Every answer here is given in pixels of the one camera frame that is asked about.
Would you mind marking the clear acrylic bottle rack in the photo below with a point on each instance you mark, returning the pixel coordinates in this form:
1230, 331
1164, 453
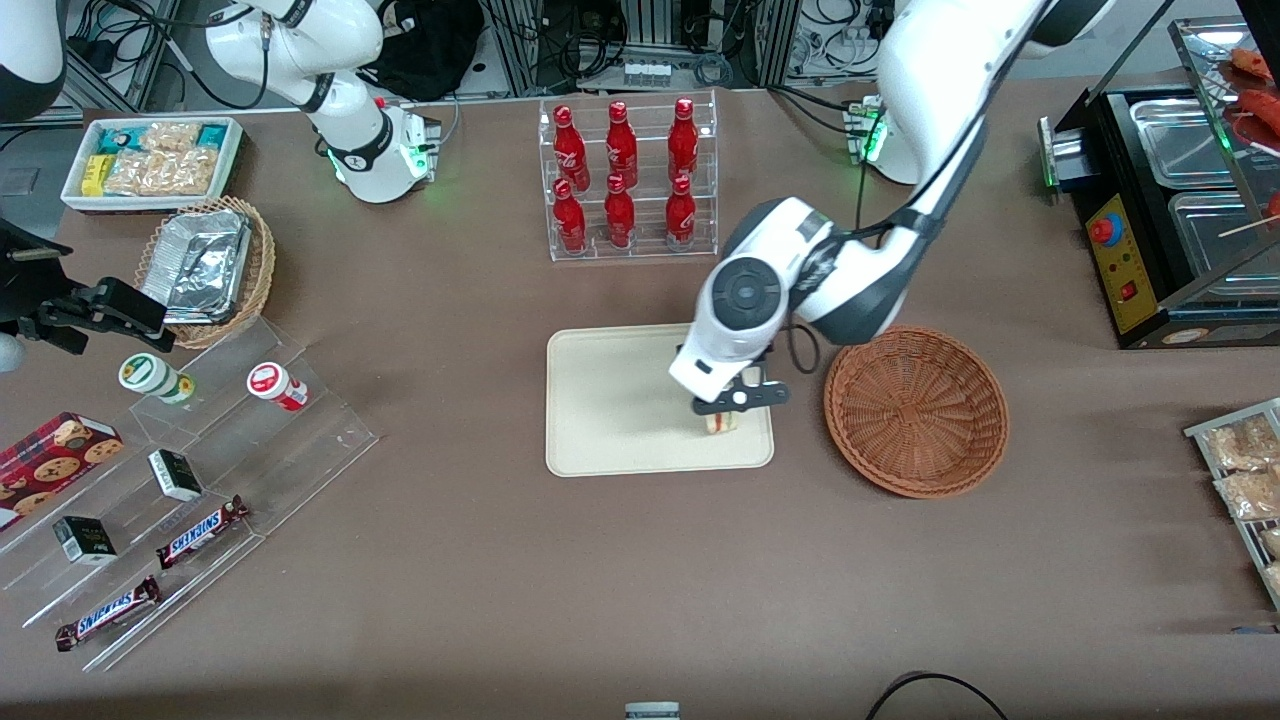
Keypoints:
640, 245

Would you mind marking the cream rectangular tray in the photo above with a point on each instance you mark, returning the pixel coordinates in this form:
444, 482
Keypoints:
620, 410

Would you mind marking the red plaid cookie box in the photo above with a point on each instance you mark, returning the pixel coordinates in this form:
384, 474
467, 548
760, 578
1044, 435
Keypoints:
50, 465

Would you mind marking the small black carton box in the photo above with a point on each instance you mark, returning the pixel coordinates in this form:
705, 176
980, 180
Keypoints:
85, 540
175, 475

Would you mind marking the grey white label plate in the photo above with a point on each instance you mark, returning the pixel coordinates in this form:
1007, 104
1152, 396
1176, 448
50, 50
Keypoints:
652, 711

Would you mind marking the Snickers chocolate bar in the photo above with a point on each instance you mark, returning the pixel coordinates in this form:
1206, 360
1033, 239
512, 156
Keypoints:
108, 612
203, 532

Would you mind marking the foil wrapped packet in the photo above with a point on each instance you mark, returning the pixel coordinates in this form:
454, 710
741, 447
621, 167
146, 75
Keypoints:
195, 310
200, 250

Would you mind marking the red sausage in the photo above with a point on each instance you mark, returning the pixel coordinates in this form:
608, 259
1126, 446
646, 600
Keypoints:
1252, 62
1262, 105

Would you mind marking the light wicker basket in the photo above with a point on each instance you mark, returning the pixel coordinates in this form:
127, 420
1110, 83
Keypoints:
258, 270

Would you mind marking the clear rice cracker bag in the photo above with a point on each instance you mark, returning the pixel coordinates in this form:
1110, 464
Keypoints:
170, 135
160, 172

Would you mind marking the clear bagged snack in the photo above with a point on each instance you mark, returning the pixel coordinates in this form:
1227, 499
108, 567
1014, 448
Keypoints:
1250, 495
1272, 545
1245, 442

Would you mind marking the yellow snack packet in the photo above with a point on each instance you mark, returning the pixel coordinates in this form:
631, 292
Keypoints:
97, 175

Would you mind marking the wooden skewer stick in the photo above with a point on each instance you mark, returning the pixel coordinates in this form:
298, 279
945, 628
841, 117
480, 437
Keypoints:
1250, 228

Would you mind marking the sandwich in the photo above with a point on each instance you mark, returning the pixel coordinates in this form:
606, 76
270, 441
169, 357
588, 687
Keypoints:
724, 422

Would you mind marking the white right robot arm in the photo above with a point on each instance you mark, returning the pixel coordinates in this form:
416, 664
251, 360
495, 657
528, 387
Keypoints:
350, 110

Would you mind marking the green lid yogurt cup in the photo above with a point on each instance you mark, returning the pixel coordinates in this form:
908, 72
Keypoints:
155, 378

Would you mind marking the red cola bottle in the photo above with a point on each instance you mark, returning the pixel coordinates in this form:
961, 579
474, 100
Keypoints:
683, 138
570, 218
621, 140
570, 145
681, 212
619, 212

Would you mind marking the teal snack packet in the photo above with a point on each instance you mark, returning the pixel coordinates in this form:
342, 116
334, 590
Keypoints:
210, 136
122, 140

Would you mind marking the brown wicker basket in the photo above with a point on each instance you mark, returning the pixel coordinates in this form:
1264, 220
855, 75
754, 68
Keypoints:
915, 410

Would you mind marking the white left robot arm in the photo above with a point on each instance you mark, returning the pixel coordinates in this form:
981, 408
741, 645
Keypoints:
920, 90

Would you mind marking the black food warmer appliance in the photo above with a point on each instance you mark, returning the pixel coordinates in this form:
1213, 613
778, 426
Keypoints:
1130, 260

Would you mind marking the red lid yogurt cup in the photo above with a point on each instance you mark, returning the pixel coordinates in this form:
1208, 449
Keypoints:
278, 385

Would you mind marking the white rectangular snack bin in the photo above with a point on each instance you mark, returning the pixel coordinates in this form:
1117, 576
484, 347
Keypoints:
228, 165

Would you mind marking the steel warmer pan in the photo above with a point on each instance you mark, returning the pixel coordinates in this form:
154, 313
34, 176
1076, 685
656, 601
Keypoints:
1175, 140
1220, 235

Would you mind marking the black bag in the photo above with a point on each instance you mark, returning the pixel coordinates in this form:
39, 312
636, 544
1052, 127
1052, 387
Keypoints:
430, 45

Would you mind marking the clear acrylic stepped stand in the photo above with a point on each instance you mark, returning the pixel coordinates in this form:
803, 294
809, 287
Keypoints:
250, 450

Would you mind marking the white power strip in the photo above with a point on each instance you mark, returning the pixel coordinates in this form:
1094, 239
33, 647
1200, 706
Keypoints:
647, 73

